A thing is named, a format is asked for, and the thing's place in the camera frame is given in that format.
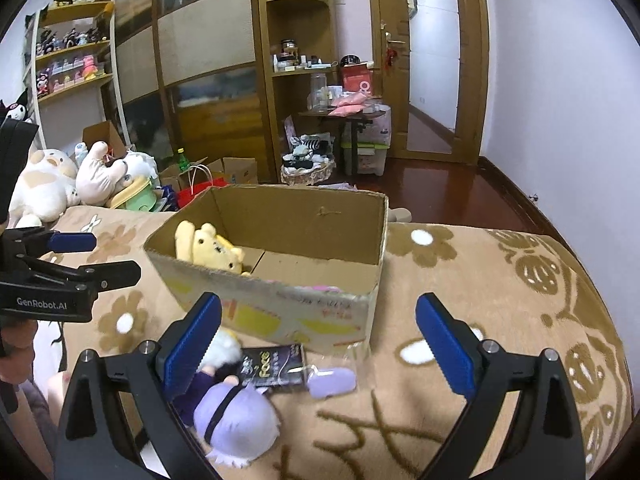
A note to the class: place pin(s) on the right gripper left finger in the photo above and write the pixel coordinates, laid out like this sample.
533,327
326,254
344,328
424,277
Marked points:
94,440

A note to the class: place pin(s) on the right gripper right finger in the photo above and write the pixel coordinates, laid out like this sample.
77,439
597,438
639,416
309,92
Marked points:
543,441

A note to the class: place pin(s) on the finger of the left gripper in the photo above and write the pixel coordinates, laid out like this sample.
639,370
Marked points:
114,275
62,243

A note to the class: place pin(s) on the yellow plush toy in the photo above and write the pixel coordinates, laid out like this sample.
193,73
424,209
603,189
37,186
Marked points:
205,247

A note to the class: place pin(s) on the purple haired plush doll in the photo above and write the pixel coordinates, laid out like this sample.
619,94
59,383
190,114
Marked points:
236,422

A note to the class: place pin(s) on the black tissue pack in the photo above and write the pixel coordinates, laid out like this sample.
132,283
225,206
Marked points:
276,367

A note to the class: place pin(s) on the purple item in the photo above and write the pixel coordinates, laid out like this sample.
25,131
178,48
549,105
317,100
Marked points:
346,372

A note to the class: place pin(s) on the pink plush toy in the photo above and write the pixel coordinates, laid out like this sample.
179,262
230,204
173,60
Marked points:
322,288

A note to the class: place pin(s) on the person's left hand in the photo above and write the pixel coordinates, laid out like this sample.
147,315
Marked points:
17,338

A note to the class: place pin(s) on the large white dog plush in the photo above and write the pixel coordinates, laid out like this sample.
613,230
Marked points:
45,189

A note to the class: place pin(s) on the white pink bunny plush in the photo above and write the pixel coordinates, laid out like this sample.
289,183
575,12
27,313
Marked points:
97,182

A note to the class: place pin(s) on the green yellow plush pillow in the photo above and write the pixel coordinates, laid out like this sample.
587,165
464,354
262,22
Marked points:
138,196

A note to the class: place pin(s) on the red paper shopping bag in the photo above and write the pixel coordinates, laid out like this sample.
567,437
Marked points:
196,179

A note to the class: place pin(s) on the brown cardboard box on floor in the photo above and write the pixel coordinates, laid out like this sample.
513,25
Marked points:
107,133

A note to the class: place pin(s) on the kuromi plush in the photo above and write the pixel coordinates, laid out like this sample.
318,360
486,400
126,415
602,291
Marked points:
17,110

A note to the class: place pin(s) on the green glass bottle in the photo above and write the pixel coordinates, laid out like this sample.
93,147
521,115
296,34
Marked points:
184,163

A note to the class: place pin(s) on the beige flower blanket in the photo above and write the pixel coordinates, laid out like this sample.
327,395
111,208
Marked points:
524,290

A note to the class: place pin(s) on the white ladder shelf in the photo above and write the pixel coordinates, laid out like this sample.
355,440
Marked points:
70,73

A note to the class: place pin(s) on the open cardboard box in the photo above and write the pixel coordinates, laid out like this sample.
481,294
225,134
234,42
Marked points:
291,236

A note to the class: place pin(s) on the wooden wardrobe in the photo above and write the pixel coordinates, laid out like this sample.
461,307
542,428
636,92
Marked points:
217,78

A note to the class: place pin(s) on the beige slippers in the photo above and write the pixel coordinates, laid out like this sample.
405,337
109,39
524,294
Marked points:
401,215

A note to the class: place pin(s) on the clear plastic storage bin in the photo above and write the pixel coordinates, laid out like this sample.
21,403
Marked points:
371,158

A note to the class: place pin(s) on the small black side table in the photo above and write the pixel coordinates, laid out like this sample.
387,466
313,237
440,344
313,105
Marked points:
357,122

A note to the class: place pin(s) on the wooden door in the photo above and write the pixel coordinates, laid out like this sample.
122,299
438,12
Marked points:
432,68

